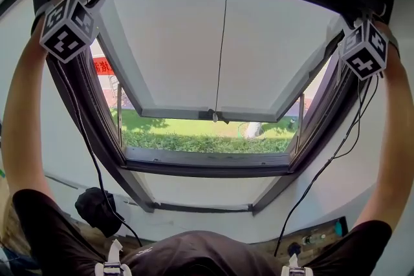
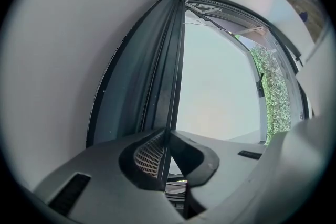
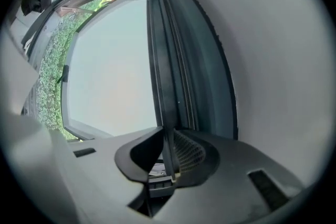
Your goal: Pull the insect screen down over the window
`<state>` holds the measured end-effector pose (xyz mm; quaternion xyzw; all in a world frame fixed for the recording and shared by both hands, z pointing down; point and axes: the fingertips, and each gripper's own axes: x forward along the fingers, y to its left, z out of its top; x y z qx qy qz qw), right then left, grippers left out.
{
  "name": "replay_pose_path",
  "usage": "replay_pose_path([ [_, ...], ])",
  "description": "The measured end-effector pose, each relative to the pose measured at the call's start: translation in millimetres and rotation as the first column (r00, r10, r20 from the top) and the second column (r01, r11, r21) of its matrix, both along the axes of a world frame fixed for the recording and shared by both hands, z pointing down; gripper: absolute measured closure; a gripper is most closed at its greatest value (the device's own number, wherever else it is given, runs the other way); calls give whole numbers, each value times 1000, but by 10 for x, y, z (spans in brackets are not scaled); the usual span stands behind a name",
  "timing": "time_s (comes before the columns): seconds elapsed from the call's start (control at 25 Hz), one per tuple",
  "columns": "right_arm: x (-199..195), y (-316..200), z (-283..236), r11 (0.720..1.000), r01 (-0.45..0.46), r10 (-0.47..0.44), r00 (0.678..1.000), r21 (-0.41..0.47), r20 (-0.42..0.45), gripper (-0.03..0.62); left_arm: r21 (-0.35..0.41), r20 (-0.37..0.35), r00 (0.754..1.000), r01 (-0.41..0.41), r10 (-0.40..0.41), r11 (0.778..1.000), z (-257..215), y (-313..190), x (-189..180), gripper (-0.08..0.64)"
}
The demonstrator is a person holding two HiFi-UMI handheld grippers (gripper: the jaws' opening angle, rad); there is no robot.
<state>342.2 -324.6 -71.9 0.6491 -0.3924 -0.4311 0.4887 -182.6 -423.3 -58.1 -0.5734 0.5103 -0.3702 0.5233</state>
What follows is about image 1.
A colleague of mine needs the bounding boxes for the person's right forearm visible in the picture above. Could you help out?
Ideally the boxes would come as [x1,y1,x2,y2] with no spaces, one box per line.
[354,22,413,234]

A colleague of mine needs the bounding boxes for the white tree trunk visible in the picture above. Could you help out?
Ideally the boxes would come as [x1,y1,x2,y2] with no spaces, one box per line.
[243,122,265,140]

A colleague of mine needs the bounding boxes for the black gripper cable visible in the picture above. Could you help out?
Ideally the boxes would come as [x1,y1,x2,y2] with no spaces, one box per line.
[57,59,144,247]
[273,73,380,257]

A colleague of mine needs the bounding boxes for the person's dark brown shirt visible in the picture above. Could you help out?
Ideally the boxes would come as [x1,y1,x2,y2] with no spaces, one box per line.
[12,187,394,276]

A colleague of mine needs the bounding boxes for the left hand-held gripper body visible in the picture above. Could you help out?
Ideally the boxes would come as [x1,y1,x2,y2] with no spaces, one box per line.
[39,0,108,64]

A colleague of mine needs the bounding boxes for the small clear bottle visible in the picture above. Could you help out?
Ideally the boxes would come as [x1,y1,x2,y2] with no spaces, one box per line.
[301,233,327,246]

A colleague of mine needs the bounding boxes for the red banner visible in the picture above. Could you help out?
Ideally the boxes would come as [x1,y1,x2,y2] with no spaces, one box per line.
[91,57,116,77]

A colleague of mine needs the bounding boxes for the green hedge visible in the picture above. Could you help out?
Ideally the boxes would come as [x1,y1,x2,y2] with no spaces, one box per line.
[122,129,299,154]

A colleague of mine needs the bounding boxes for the person's left forearm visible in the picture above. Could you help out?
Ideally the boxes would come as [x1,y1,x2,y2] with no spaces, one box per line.
[1,17,56,204]

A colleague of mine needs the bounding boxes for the metal window stay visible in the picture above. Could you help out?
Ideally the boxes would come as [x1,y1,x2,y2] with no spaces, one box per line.
[116,83,124,147]
[294,93,305,153]

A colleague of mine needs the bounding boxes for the white strap with metal buckle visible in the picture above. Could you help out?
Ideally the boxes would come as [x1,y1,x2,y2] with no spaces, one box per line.
[94,239,131,276]
[280,253,312,276]

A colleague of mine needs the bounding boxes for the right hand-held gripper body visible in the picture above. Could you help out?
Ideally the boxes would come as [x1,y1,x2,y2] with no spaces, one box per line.
[338,8,389,81]

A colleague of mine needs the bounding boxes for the thin pull cord with knob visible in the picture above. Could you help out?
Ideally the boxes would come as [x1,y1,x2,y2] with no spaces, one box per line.
[212,0,230,124]

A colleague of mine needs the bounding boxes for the dark framed window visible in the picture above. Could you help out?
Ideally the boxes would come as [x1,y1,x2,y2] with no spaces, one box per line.
[30,0,397,216]

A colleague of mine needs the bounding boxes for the black cap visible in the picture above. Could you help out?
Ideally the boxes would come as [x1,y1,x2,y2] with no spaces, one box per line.
[74,187,125,239]

